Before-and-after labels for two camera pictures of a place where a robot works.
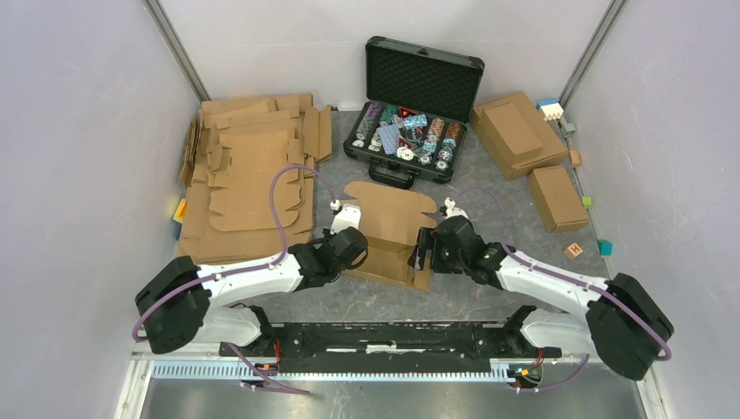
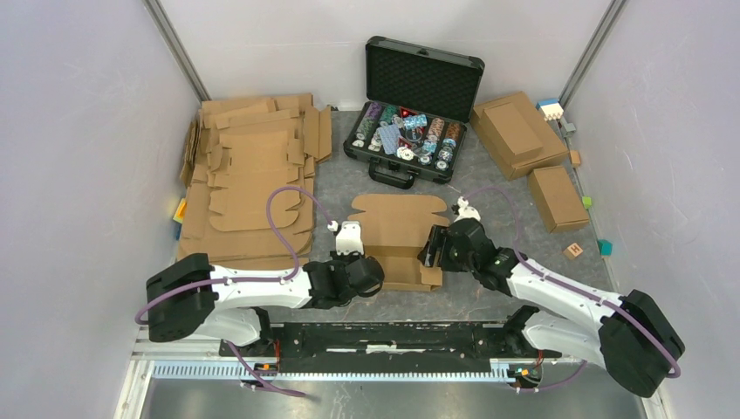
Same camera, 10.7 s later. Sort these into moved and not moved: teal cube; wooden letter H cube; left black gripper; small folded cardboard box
Moved: left black gripper
Not moved: teal cube; wooden letter H cube; small folded cardboard box
